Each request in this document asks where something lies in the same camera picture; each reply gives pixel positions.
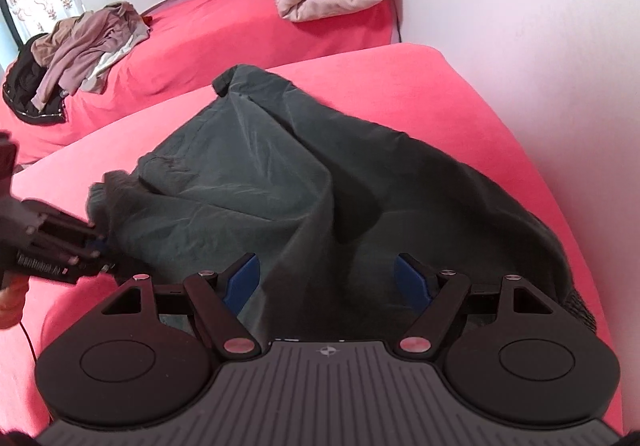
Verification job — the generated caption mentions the dark green pants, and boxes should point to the dark green pants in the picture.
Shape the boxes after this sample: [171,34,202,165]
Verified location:
[87,65,596,342]

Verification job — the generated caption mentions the person's left hand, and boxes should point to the person's left hand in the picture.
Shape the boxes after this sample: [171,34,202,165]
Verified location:
[0,273,29,330]

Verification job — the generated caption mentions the black garment with trim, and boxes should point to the black garment with trim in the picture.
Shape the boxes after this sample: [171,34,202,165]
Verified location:
[2,34,66,125]

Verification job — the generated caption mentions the mauve clothes pile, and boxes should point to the mauve clothes pile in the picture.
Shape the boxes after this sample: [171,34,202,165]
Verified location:
[32,2,150,112]

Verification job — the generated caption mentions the red bed sheet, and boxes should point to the red bed sheet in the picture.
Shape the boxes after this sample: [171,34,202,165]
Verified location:
[1,0,397,165]

